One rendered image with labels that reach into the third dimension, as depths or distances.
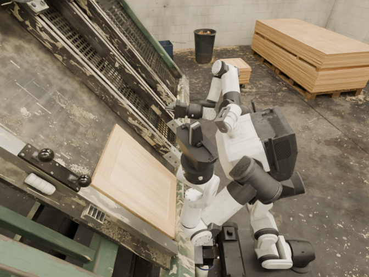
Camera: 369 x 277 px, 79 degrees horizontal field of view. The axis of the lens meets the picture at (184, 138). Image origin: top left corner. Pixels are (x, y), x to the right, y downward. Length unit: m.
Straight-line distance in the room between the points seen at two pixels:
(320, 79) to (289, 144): 3.47
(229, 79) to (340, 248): 1.80
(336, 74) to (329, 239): 2.81
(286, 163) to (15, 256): 0.91
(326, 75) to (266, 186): 3.68
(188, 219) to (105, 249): 0.32
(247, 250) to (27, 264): 1.58
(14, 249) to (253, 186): 0.66
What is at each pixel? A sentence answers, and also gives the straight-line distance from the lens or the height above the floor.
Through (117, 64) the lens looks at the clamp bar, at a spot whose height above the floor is 1.42.
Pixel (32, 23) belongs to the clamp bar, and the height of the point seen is 1.71.
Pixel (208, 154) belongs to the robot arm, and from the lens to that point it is 0.51.
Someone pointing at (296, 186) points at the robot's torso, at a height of 1.05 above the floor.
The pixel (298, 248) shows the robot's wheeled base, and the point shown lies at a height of 0.36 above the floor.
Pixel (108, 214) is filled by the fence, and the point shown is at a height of 1.21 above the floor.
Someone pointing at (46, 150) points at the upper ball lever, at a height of 1.54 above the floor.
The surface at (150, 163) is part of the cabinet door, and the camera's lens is 1.20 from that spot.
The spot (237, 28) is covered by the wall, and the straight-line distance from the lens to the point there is 6.76.
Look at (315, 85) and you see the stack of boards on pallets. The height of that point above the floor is 0.28.
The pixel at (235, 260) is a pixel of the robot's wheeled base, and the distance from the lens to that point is 1.91.
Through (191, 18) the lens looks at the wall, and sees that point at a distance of 6.32.
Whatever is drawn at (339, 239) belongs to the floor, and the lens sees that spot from 2.54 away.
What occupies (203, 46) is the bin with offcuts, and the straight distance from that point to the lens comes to 5.36.
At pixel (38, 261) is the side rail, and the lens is 0.69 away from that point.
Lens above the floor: 1.91
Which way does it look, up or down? 39 degrees down
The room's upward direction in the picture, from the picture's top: straight up
